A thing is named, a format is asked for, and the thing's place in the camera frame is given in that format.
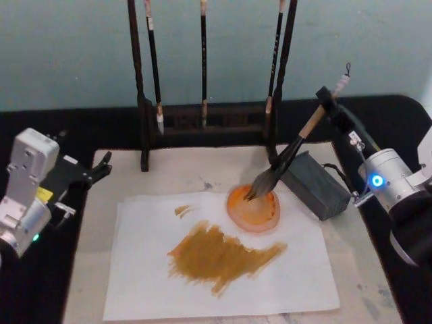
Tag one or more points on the orange paint dish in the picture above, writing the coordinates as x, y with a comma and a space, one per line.
254, 212

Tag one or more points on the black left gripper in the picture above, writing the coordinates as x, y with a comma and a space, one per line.
64, 175

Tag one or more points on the pale felt mat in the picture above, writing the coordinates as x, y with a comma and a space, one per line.
357, 256

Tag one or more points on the black table cloth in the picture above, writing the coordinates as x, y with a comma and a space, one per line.
33, 290

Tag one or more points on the white paper with brown paint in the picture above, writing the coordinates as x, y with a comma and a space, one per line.
152, 270

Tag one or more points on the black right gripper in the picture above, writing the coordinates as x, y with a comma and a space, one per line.
361, 135

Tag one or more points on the grey rectangular block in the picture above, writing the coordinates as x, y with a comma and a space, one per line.
317, 189

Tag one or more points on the hanging brush with white tip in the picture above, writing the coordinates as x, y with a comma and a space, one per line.
155, 67

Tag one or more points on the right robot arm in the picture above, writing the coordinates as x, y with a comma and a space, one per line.
401, 189

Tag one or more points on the dark wooden brush rack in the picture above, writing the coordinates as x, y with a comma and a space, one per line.
143, 135

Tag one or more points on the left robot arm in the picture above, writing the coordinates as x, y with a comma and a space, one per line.
23, 189

